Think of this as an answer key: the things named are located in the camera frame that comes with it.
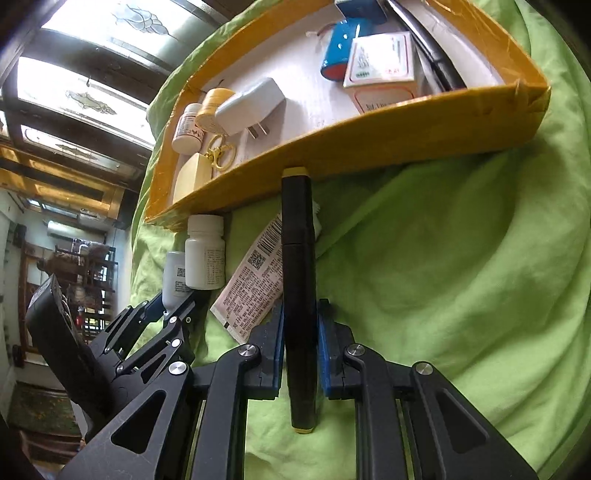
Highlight small white red-label box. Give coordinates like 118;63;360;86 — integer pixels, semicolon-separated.
342;31;428;115

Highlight white bottle with coloured label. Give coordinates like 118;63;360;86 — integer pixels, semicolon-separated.
172;103;204;155

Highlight white ointment tube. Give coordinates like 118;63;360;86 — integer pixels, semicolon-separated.
210;200;322;344

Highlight large white pill bottle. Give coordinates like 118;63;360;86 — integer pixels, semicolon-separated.
185;215;227;291

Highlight yellow jar with label lid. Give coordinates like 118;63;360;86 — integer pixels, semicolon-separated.
194;88;238;137

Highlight black marker with purple band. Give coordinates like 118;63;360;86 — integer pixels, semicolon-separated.
385;0;467;90

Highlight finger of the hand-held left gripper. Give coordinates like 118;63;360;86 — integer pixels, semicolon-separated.
111;295;200;374
97;291;165;356

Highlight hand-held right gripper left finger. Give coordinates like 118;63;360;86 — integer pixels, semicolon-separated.
60;302;284;480

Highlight dark wooden shelf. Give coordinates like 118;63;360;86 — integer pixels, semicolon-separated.
21;240;118;333

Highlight cream keychain with gold clasp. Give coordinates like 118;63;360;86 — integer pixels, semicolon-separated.
172;134;238;204

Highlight small white pill bottle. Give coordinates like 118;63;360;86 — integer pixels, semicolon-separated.
161;251;197;310

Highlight dark patterned rug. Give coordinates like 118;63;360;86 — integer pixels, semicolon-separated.
9;383;86;462

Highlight green blanket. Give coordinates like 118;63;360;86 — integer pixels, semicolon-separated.
129;0;591;480

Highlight yellow cardboard tray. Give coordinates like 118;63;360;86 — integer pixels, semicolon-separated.
144;0;552;232

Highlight black marker with yellow caps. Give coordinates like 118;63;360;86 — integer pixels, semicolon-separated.
281;167;319;435

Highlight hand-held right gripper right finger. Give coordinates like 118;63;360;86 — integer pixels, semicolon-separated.
318;299;539;480

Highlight teal and white medicine box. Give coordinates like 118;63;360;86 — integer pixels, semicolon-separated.
335;0;389;25

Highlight white power adapter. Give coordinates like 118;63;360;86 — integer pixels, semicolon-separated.
215;78;287;141

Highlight white air conditioner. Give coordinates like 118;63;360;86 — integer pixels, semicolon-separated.
46;220;109;241

